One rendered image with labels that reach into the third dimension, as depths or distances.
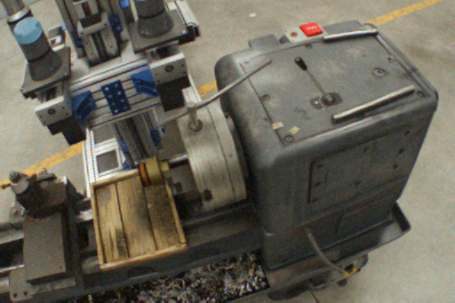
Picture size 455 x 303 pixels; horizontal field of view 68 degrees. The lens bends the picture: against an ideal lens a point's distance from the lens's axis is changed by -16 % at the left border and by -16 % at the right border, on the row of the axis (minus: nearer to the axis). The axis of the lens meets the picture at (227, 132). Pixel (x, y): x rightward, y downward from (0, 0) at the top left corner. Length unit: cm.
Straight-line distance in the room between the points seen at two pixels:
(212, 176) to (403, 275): 144
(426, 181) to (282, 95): 164
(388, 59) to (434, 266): 138
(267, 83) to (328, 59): 21
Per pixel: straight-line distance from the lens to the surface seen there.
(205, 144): 103
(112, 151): 252
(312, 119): 102
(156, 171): 115
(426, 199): 248
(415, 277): 224
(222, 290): 150
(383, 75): 118
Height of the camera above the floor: 200
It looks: 48 degrees down
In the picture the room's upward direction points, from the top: 10 degrees counter-clockwise
